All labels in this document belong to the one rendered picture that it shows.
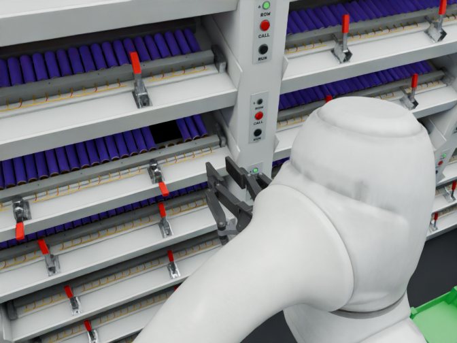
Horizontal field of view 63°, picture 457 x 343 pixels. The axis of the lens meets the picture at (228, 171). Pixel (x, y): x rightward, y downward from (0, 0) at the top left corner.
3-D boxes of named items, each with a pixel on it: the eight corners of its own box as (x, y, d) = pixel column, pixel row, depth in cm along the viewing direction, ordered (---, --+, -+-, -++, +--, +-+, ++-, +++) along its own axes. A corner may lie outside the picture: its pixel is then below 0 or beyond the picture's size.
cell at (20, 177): (24, 158, 77) (28, 184, 75) (14, 160, 77) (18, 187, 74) (20, 153, 76) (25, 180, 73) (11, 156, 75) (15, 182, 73)
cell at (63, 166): (64, 148, 80) (71, 173, 77) (56, 150, 79) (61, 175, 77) (62, 143, 78) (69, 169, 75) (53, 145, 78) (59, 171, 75)
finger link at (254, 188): (264, 210, 52) (274, 208, 52) (244, 170, 61) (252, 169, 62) (265, 231, 54) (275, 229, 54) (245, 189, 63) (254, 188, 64)
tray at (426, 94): (451, 108, 108) (486, 74, 96) (268, 162, 91) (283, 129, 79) (411, 59, 117) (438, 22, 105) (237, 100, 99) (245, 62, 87)
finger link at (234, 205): (261, 233, 54) (253, 237, 53) (220, 197, 62) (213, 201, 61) (260, 211, 52) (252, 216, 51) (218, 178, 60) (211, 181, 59)
